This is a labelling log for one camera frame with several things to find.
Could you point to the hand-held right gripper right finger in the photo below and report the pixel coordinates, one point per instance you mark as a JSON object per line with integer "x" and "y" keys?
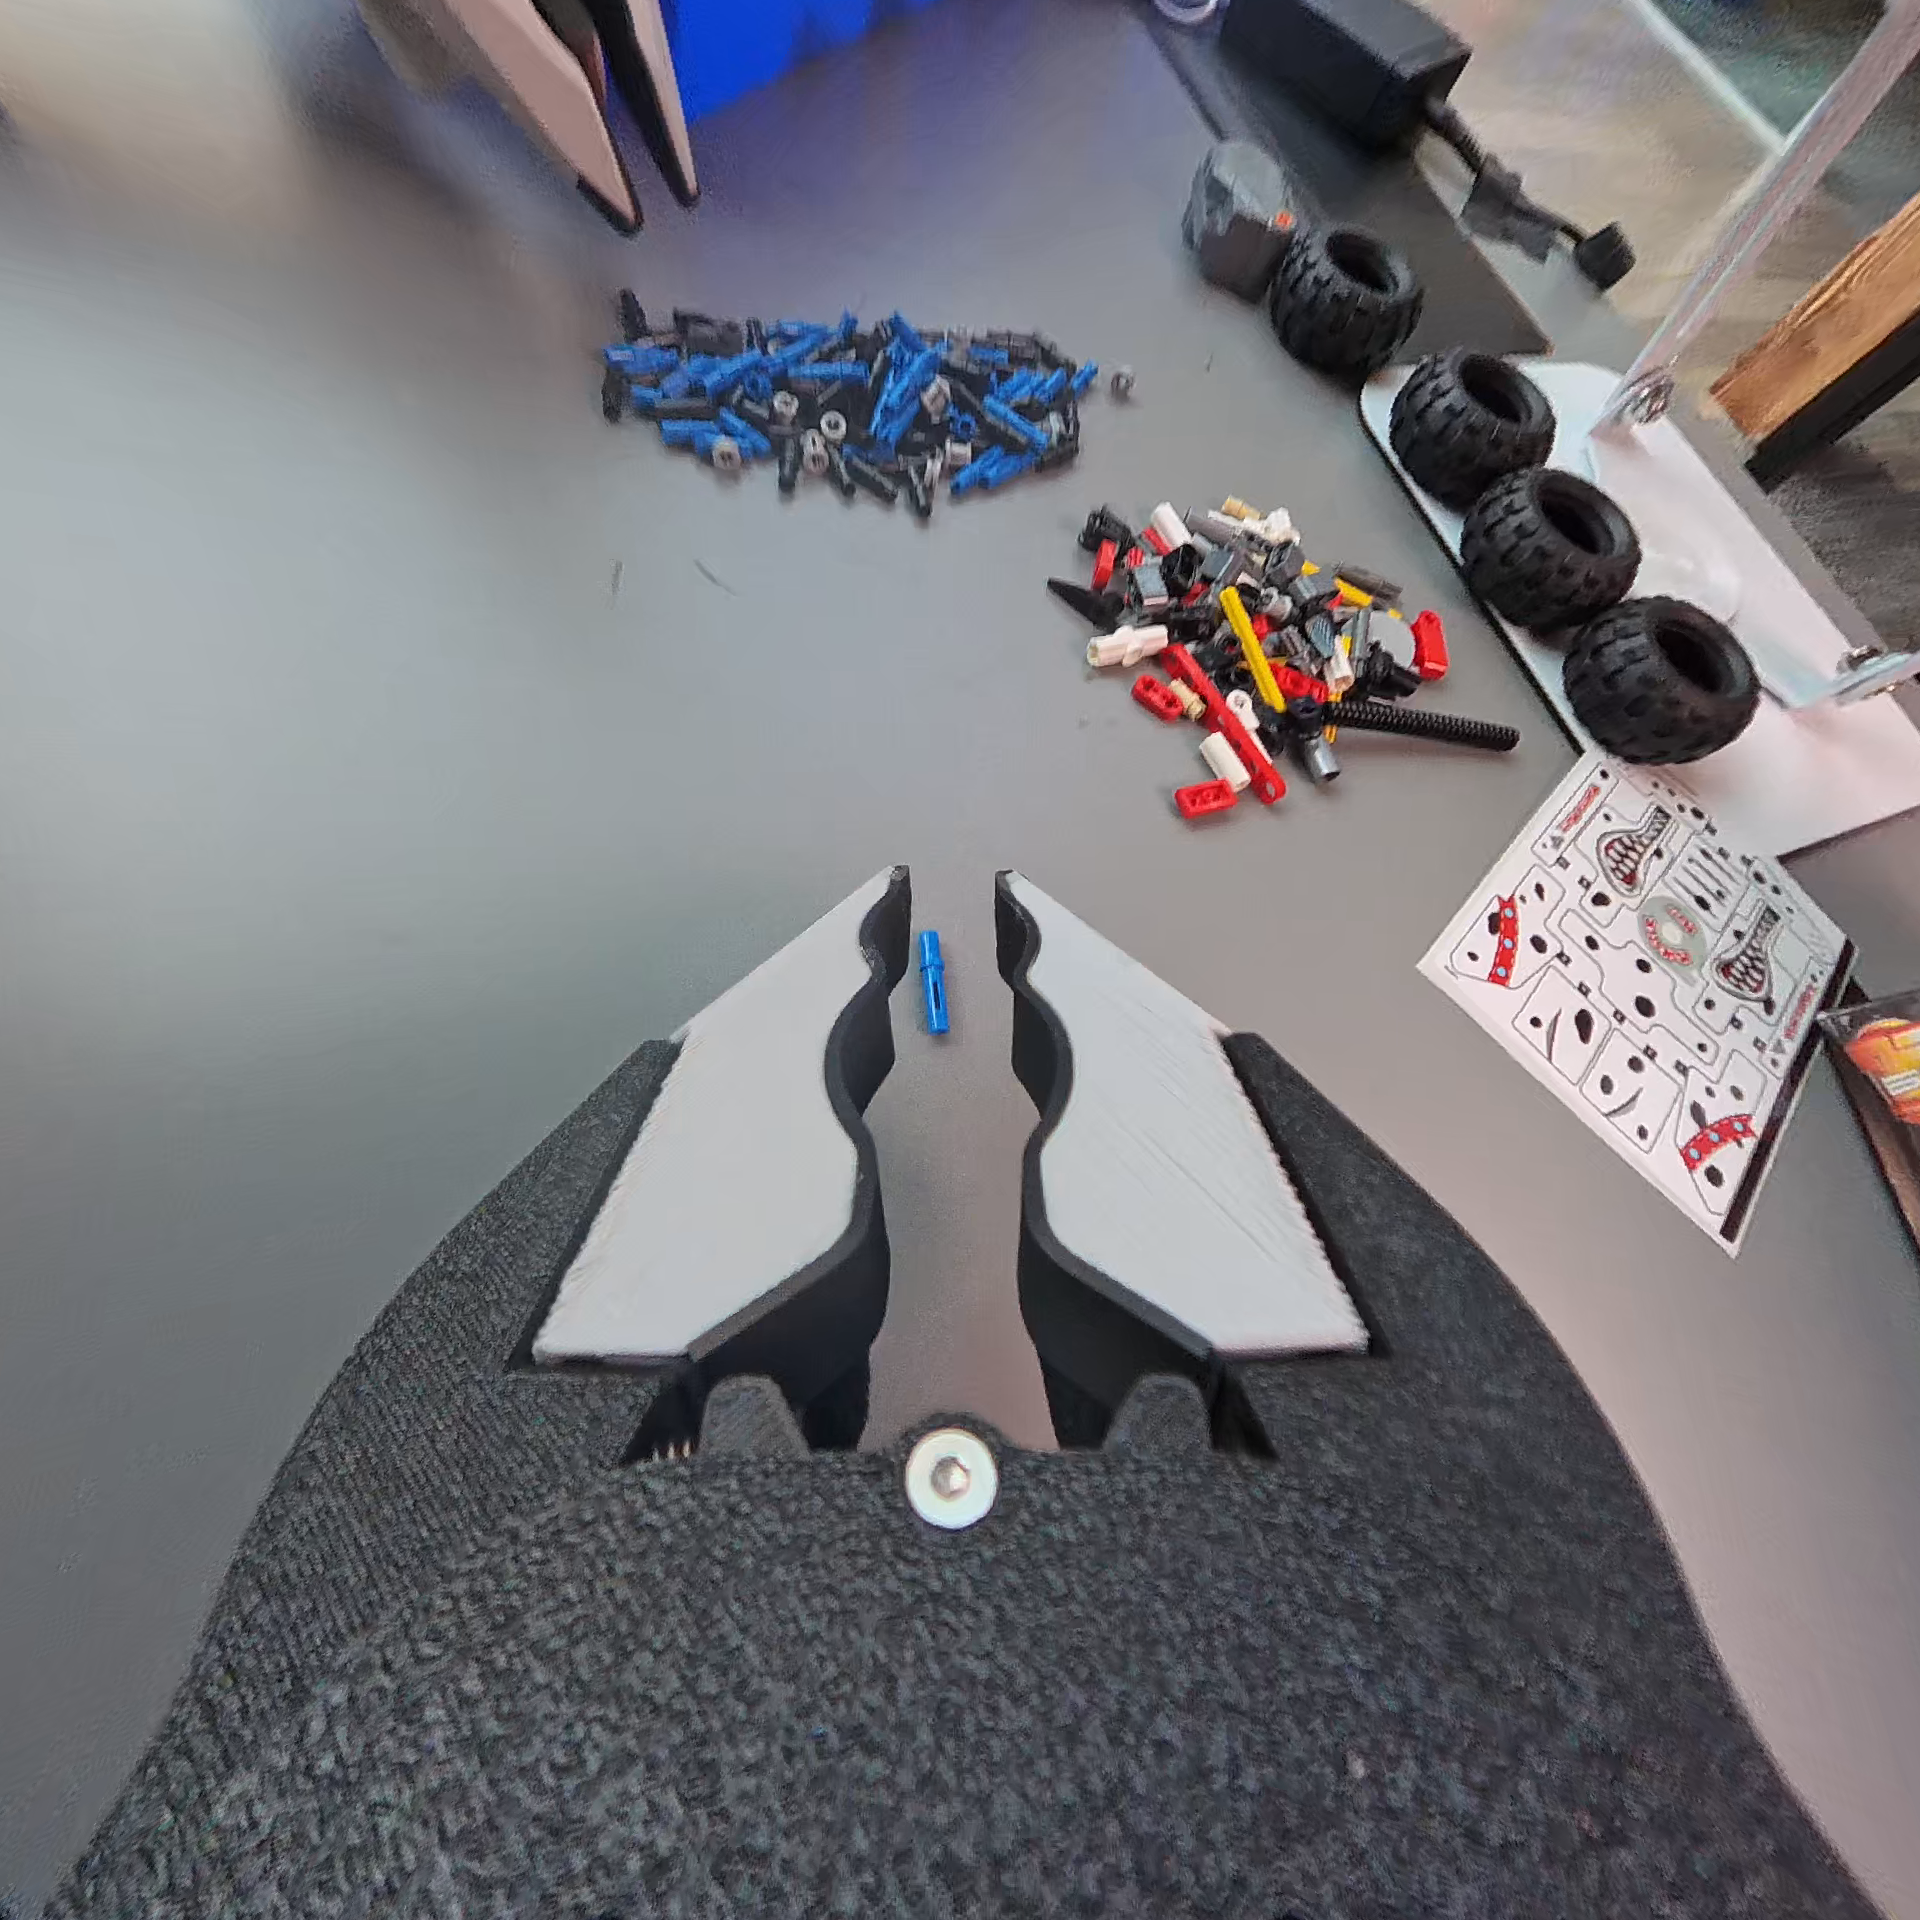
{"x": 1184, "y": 1184}

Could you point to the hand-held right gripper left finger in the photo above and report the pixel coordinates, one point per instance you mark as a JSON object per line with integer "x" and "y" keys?
{"x": 735, "y": 1170}

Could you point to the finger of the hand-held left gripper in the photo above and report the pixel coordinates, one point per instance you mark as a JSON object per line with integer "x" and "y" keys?
{"x": 644, "y": 74}
{"x": 510, "y": 68}

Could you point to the blue connector pin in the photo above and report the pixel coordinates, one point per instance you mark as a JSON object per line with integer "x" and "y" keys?
{"x": 932, "y": 983}

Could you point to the pile of blue black pins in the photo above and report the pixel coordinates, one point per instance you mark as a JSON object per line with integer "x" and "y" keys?
{"x": 854, "y": 398}

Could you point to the grey desk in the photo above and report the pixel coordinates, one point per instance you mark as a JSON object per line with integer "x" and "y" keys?
{"x": 375, "y": 675}

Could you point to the blue box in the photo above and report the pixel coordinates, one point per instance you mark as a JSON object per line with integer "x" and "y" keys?
{"x": 743, "y": 53}

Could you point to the shark-mouth sticker sheet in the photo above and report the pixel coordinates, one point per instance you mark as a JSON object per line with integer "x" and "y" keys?
{"x": 1635, "y": 990}

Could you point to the pile of mixed building bricks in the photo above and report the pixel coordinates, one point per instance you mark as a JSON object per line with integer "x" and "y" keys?
{"x": 1244, "y": 660}

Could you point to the grey toy motor block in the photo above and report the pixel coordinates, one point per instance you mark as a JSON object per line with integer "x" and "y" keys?
{"x": 1238, "y": 225}

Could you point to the black knobby toy tire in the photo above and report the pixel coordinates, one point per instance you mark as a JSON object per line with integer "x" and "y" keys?
{"x": 1545, "y": 549}
{"x": 1471, "y": 429}
{"x": 1342, "y": 300}
{"x": 1658, "y": 683}

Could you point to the black power adapter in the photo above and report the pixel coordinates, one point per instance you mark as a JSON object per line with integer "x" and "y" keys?
{"x": 1335, "y": 61}

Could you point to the black toy set box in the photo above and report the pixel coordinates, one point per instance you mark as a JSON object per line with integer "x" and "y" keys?
{"x": 1882, "y": 1065}

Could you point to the white metal booklet stand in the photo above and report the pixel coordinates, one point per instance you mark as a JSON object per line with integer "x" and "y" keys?
{"x": 1801, "y": 751}

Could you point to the wooden beam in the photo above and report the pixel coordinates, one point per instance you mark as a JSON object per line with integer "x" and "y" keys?
{"x": 1823, "y": 352}

